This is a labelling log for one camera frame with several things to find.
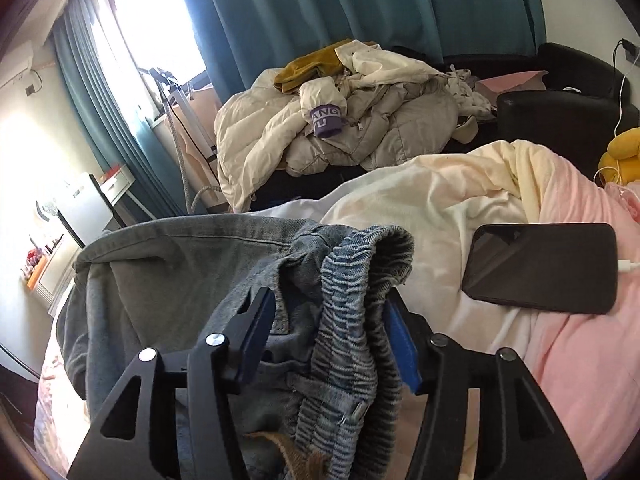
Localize pink cloth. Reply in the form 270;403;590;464
472;71;548;94

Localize window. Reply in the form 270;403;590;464
102;0;208;126

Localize narrow teal curtain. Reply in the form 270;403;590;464
50;0;190;221

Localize white air conditioner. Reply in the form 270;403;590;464
0;42;36;90

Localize mustard yellow cloth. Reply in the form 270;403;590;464
274;44;351;95

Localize black sofa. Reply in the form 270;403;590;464
440;42;640;162

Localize cream white blanket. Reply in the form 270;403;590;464
247;140;553;480

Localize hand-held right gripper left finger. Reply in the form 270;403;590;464
67;287;276;480

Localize blue denim jeans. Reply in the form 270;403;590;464
56;214;416;480

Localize white cabinet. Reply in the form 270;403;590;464
55;172;114;249

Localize white desk with drawer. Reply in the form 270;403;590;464
97;162;136;231

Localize wide teal curtain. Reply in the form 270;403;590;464
172;0;547;103

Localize black smartphone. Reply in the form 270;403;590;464
461;223;620;316

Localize cream crumpled clothes pile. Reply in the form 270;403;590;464
215;76;463;212

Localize white charging cable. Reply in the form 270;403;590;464
594;57;640;275

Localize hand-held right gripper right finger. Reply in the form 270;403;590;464
382;287;588;480

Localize metal drying rack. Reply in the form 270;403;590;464
139;65;222;213

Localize pink blanket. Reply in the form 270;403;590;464
522;162;640;480

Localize white crumpled garment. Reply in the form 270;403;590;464
335;40;451;95

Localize yellow plush toy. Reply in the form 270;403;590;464
599;128;640;184

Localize white patterned cloth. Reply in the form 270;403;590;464
444;66;497;122

